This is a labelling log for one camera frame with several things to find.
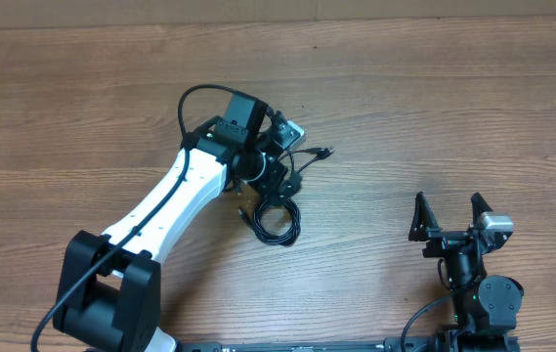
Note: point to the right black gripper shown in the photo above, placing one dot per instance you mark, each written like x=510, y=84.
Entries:
x=444, y=240

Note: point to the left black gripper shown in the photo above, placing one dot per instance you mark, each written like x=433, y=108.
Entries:
x=268, y=185

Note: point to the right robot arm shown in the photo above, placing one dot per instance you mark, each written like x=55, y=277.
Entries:
x=485, y=307

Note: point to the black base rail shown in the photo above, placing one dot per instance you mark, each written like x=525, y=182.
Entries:
x=389, y=344

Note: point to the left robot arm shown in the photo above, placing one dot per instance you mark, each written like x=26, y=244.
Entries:
x=110, y=285

